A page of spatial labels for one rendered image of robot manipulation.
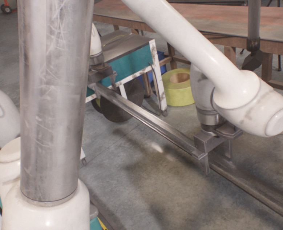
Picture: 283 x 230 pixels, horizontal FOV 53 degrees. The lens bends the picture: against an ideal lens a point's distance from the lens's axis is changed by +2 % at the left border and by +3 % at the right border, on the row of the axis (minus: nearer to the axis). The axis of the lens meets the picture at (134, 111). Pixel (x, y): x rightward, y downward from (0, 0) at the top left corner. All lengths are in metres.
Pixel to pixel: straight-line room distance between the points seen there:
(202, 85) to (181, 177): 1.29
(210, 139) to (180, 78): 2.02
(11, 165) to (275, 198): 0.68
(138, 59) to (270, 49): 0.92
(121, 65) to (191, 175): 0.93
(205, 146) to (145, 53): 1.42
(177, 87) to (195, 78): 1.82
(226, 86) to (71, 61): 0.34
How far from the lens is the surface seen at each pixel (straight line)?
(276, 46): 1.72
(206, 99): 0.74
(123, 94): 2.35
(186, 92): 2.56
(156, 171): 2.03
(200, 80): 0.75
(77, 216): 0.54
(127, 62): 2.10
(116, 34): 2.54
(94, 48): 1.41
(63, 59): 0.39
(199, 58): 0.58
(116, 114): 2.44
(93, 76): 1.47
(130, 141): 2.35
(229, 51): 1.90
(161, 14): 0.59
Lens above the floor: 1.44
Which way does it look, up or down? 32 degrees down
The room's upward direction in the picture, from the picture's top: 15 degrees counter-clockwise
